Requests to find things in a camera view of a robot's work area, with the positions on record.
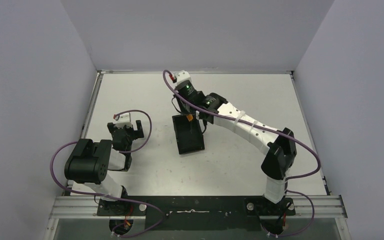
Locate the orange handled screwdriver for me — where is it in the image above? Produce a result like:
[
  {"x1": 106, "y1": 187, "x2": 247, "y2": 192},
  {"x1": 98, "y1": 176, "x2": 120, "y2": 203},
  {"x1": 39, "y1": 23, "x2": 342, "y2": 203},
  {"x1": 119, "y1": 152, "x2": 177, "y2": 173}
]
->
[{"x1": 186, "y1": 114, "x2": 194, "y2": 134}]

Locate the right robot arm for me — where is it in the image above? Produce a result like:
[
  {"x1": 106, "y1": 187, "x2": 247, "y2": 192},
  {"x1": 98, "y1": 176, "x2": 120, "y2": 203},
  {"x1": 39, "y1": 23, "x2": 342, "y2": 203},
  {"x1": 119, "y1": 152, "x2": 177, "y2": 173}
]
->
[{"x1": 175, "y1": 80, "x2": 297, "y2": 215}]

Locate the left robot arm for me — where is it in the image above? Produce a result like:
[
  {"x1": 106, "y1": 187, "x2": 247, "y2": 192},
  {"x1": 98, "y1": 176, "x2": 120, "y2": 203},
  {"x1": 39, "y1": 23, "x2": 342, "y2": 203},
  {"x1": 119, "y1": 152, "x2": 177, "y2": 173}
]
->
[{"x1": 64, "y1": 120, "x2": 144, "y2": 216}]

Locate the black plastic bin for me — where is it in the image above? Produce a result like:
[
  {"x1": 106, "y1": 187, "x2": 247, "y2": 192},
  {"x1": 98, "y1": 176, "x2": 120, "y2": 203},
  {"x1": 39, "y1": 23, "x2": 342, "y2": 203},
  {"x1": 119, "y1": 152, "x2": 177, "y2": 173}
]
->
[{"x1": 171, "y1": 114, "x2": 205, "y2": 155}]

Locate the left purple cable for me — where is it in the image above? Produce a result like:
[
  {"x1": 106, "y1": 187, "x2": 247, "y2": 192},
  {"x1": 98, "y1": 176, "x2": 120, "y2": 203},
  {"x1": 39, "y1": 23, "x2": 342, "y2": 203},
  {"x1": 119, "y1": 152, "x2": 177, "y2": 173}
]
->
[{"x1": 49, "y1": 109, "x2": 165, "y2": 239}]

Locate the purple cable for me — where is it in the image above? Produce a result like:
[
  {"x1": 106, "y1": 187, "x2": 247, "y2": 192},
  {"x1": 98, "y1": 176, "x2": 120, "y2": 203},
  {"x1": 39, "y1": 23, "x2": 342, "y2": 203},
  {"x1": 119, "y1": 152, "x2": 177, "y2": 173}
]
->
[
  {"x1": 49, "y1": 109, "x2": 165, "y2": 239},
  {"x1": 162, "y1": 69, "x2": 322, "y2": 239}
]

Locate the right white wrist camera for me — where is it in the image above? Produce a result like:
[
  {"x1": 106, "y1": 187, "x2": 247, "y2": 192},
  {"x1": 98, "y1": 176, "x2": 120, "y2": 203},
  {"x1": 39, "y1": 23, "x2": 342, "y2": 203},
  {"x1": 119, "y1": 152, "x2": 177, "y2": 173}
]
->
[{"x1": 169, "y1": 70, "x2": 191, "y2": 85}]

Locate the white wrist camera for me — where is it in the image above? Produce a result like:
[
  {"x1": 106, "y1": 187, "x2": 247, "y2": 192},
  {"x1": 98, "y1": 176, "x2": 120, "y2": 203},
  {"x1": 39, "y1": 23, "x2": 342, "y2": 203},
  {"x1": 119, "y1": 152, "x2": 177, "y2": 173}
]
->
[
  {"x1": 169, "y1": 70, "x2": 191, "y2": 85},
  {"x1": 113, "y1": 112, "x2": 133, "y2": 129}
]

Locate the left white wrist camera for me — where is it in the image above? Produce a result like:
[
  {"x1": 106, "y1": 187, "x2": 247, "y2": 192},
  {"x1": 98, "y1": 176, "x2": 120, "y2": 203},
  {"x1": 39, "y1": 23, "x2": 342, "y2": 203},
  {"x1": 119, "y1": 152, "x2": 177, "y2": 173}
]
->
[{"x1": 113, "y1": 112, "x2": 133, "y2": 129}]

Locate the aluminium table edge frame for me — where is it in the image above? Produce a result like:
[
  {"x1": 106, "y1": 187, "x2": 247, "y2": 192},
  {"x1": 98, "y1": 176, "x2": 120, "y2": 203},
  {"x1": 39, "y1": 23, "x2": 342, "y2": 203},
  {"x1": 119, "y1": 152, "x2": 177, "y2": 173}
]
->
[{"x1": 82, "y1": 71, "x2": 313, "y2": 152}]

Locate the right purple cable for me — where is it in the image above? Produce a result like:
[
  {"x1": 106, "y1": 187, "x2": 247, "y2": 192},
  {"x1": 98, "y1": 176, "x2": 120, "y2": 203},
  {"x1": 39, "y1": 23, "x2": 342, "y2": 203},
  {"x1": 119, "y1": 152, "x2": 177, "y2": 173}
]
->
[{"x1": 162, "y1": 69, "x2": 322, "y2": 239}]

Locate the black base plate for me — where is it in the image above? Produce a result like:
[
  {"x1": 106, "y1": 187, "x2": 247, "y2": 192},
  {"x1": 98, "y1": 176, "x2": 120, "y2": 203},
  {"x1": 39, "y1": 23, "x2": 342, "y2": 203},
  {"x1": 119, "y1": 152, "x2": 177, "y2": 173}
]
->
[{"x1": 96, "y1": 195, "x2": 296, "y2": 232}]

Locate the aluminium front rail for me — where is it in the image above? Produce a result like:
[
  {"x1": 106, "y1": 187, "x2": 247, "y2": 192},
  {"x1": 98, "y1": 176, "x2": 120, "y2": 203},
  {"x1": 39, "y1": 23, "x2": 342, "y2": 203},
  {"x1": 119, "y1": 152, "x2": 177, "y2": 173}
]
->
[{"x1": 50, "y1": 195, "x2": 348, "y2": 220}]

